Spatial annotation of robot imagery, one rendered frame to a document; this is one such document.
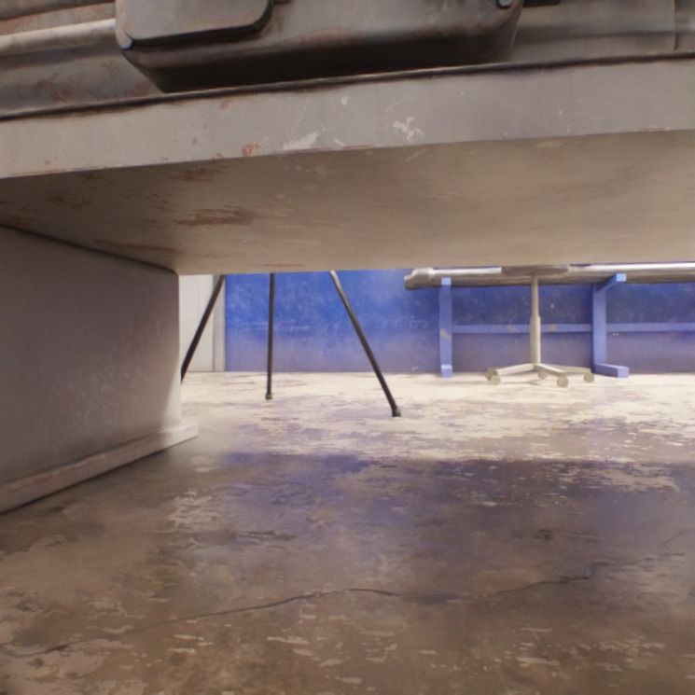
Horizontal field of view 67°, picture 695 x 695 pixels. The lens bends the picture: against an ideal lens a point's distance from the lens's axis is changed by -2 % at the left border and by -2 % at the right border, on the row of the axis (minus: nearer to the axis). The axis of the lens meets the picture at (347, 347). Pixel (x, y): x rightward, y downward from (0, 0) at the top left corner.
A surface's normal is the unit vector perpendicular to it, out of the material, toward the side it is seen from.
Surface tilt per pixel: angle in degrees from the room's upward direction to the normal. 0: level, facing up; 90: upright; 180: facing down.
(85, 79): 90
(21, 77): 90
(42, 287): 90
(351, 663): 0
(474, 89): 90
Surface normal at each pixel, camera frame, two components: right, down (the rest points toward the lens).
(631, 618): -0.01, -1.00
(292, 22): -0.17, 0.01
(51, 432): 0.99, 0.00
